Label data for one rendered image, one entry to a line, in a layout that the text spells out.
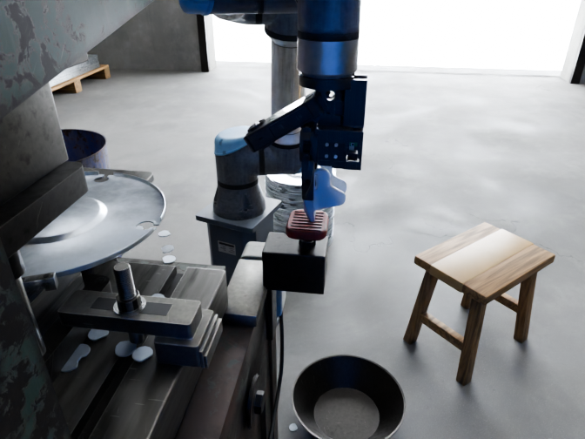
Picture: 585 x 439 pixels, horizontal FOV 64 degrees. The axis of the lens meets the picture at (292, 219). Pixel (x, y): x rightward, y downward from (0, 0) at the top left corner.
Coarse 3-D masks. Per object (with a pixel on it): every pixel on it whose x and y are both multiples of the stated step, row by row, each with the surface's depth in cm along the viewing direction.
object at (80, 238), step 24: (96, 192) 70; (120, 192) 70; (144, 192) 70; (72, 216) 62; (96, 216) 63; (120, 216) 64; (144, 216) 64; (48, 240) 58; (72, 240) 58; (96, 240) 58; (120, 240) 58; (24, 264) 54; (48, 264) 54; (72, 264) 54; (96, 264) 54
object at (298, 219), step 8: (296, 216) 70; (304, 216) 71; (320, 216) 71; (288, 224) 69; (296, 224) 69; (304, 224) 69; (312, 224) 69; (320, 224) 68; (288, 232) 68; (296, 232) 67; (304, 232) 67; (312, 232) 67; (320, 232) 67
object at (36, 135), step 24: (48, 96) 49; (0, 120) 42; (24, 120) 45; (48, 120) 49; (0, 144) 43; (24, 144) 46; (48, 144) 49; (0, 168) 43; (24, 168) 46; (48, 168) 49; (0, 192) 43
